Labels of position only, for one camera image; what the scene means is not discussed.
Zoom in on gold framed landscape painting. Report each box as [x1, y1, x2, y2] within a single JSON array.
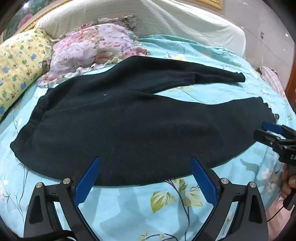
[[0, 0, 223, 43]]

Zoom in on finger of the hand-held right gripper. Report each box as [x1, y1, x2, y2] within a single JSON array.
[[262, 121, 296, 140], [253, 129, 284, 149]]

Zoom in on light blue floral bed sheet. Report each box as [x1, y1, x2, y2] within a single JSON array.
[[0, 35, 296, 241]]

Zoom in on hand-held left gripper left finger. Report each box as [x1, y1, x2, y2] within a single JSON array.
[[23, 156, 101, 241]]

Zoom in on pink plaid cloth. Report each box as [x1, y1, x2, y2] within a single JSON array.
[[259, 66, 287, 98]]

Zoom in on black pants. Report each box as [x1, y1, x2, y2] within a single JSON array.
[[10, 56, 276, 187]]

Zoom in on person's right hand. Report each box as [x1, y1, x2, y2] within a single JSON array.
[[281, 173, 296, 200]]

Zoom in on yellow printed pillow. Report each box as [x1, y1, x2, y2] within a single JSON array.
[[0, 28, 52, 121]]

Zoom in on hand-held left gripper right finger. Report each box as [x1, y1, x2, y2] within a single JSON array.
[[190, 157, 270, 241]]

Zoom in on white ribbed headboard cover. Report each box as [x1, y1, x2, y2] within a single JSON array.
[[35, 0, 247, 59]]

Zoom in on brown wooden cabinet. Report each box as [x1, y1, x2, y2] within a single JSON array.
[[285, 61, 296, 106]]

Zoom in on pink floral ruffled pillow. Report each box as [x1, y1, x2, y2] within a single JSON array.
[[37, 15, 148, 88]]

